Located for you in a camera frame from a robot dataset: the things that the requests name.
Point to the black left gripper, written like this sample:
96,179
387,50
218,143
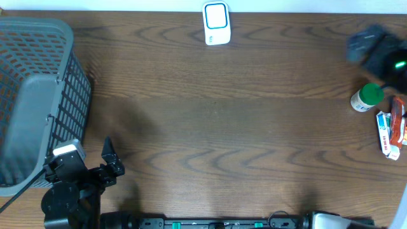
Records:
106,176

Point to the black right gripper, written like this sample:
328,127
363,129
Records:
392,42

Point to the green-lid seasoning jar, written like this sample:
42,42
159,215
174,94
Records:
367,97

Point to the red Top snack bar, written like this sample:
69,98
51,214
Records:
397,122

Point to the white green-label small box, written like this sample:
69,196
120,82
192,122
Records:
383,122

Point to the orange snack packet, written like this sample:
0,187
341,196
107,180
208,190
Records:
404,141

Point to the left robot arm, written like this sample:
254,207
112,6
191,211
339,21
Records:
73,201

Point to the white barcode scanner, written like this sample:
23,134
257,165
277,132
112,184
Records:
216,22

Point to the grey plastic mesh basket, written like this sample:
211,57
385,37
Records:
45,96

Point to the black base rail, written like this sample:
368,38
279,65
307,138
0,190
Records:
279,219

